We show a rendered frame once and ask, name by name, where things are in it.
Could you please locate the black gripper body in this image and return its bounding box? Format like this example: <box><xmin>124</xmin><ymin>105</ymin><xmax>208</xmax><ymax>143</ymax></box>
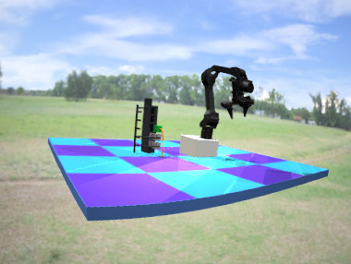
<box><xmin>221</xmin><ymin>91</ymin><xmax>254</xmax><ymax>109</ymax></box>

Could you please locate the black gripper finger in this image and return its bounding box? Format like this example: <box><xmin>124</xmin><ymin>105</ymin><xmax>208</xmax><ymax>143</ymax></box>
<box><xmin>226</xmin><ymin>108</ymin><xmax>234</xmax><ymax>120</ymax></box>
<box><xmin>243</xmin><ymin>105</ymin><xmax>251</xmax><ymax>117</ymax></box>

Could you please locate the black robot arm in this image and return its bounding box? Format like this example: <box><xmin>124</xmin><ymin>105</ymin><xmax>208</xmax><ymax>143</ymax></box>
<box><xmin>199</xmin><ymin>65</ymin><xmax>254</xmax><ymax>139</ymax></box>

